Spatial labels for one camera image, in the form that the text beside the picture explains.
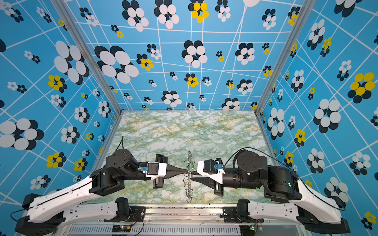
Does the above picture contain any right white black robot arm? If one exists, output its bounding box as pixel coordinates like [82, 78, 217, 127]
[191, 148, 351, 236]

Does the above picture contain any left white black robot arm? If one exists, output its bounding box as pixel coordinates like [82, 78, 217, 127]
[15, 148, 187, 236]

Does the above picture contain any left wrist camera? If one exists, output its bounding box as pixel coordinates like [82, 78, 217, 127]
[138, 162, 158, 180]

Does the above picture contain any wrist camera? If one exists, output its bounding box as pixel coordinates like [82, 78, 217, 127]
[138, 162, 158, 180]
[197, 158, 226, 184]

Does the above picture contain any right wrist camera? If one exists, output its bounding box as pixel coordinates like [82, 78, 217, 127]
[197, 158, 226, 184]

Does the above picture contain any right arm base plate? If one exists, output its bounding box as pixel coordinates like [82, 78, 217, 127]
[220, 206, 258, 224]

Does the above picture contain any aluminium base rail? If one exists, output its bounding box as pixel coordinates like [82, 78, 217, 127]
[55, 204, 311, 236]

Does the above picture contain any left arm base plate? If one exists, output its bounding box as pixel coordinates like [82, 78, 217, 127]
[104, 206, 147, 223]

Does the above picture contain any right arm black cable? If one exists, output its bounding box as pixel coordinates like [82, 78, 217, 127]
[222, 147, 347, 211]

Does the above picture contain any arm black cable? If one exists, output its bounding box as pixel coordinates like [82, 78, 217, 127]
[222, 147, 347, 211]
[10, 135, 125, 222]

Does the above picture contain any left aluminium corner post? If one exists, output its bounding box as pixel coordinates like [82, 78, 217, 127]
[51, 1, 122, 116]

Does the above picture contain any aluminium corner post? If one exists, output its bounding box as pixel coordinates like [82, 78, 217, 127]
[51, 1, 122, 116]
[256, 0, 316, 115]

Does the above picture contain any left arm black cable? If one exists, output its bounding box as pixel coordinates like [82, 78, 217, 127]
[10, 135, 125, 222]

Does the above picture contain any right aluminium corner post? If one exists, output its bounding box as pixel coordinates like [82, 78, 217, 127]
[256, 0, 316, 115]

